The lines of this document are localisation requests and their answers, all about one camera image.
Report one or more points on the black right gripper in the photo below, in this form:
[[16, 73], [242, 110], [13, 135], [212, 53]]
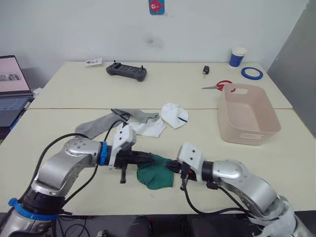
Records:
[[185, 171]]

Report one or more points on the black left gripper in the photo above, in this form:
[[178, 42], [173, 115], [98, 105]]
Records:
[[126, 160]]

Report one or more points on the green ribbed sock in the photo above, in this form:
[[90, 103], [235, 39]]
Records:
[[153, 179], [160, 161]]

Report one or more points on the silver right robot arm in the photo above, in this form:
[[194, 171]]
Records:
[[259, 190]]

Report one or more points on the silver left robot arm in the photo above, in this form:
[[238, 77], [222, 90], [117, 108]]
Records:
[[74, 158]]

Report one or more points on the pink plastic container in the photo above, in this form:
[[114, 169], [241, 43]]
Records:
[[247, 123]]

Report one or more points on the plain white sock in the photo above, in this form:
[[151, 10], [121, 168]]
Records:
[[150, 129]]

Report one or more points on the grey sock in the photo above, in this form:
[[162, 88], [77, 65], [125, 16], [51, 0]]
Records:
[[143, 115], [96, 126]]

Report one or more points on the white sock with navy stripe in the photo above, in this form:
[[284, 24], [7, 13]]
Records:
[[172, 113]]

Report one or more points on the dark rounded shape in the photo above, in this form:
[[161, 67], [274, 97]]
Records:
[[139, 227]]

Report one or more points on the dark grey handheld controller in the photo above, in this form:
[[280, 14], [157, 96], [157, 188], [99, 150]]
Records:
[[127, 71]]

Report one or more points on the black car key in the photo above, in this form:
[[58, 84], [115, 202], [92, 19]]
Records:
[[206, 70]]

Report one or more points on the white printed paper label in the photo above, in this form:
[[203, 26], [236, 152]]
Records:
[[93, 62]]

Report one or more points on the blue tape roll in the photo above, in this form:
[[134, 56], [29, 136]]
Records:
[[244, 72]]

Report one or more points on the grey cloth wrap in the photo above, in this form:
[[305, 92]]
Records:
[[286, 214]]

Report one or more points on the blue and white paper cup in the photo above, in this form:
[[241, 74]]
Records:
[[237, 59]]

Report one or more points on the small white box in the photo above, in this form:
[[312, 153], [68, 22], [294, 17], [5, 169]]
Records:
[[38, 92]]

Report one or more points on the grey laptop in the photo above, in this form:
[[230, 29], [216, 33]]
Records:
[[12, 76]]

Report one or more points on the grey partition panel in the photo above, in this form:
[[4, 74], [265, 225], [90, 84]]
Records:
[[296, 61]]

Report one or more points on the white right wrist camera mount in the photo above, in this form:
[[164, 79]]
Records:
[[190, 154]]

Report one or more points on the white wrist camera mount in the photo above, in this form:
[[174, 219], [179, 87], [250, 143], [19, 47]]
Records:
[[123, 135], [190, 154]]

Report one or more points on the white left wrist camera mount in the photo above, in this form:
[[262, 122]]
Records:
[[123, 135]]

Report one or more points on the blue wall sticker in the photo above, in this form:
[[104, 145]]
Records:
[[156, 7]]

